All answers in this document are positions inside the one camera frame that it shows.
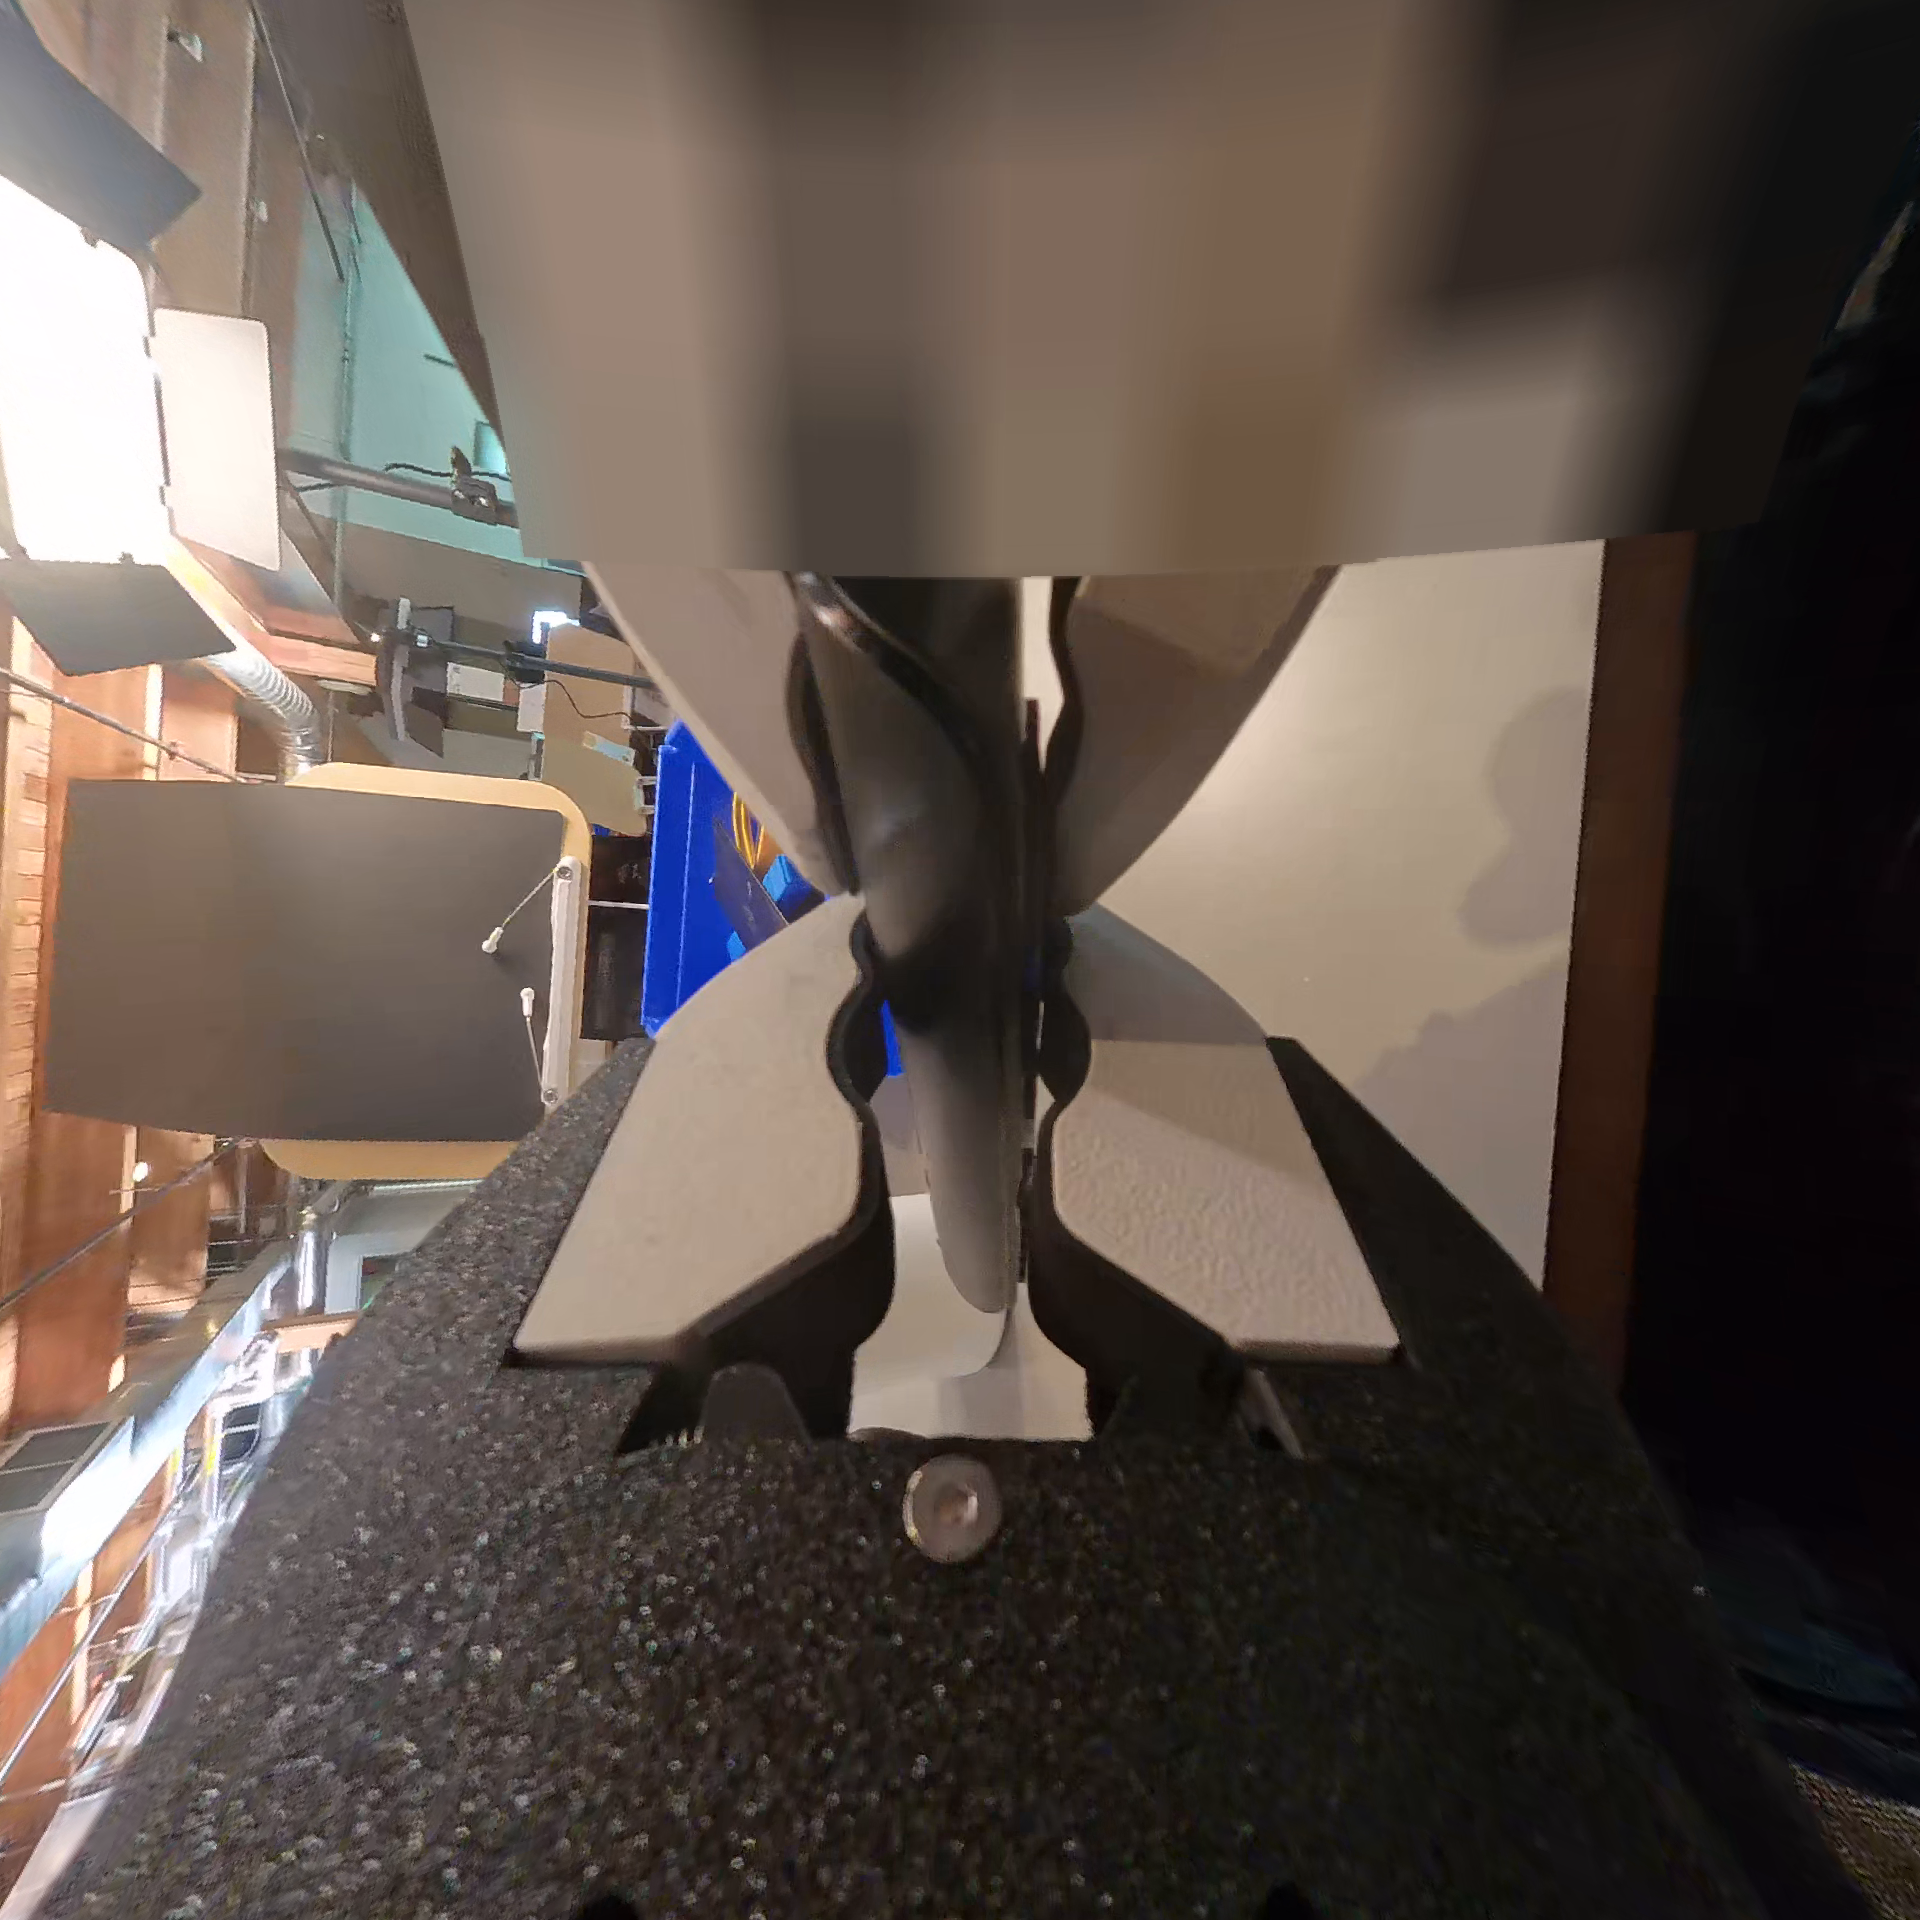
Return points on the blue plastic bin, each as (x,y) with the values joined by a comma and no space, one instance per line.
(690,931)

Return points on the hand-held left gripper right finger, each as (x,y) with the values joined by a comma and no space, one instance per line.
(1201,1200)

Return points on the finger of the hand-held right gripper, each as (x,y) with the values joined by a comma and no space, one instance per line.
(705,662)
(1170,674)

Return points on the white panel stand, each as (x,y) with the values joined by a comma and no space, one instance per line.
(563,960)

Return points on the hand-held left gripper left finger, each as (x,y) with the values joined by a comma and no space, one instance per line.
(720,1170)

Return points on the person's black jacket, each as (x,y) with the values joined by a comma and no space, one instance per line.
(1800,1049)

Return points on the black wood-edged panel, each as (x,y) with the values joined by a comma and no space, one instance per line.
(300,931)

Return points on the silver air duct with vent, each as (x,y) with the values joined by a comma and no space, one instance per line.
(59,1485)

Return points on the black curved electronic device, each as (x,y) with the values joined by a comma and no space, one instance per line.
(915,751)

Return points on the silver spiral air duct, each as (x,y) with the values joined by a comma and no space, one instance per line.
(276,705)

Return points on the softbox light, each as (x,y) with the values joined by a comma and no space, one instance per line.
(75,376)

